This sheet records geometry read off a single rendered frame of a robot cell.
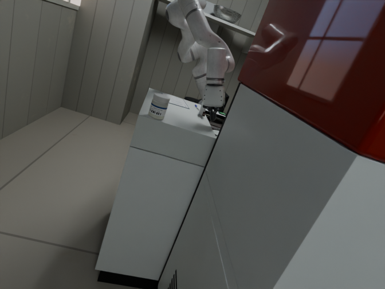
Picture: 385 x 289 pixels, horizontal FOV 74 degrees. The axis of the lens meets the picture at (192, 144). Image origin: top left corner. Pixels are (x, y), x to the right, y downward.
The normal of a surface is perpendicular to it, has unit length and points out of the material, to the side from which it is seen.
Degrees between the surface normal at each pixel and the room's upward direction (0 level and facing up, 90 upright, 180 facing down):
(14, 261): 0
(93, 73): 90
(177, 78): 90
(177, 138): 90
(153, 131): 90
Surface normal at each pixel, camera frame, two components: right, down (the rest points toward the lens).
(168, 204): 0.08, 0.38
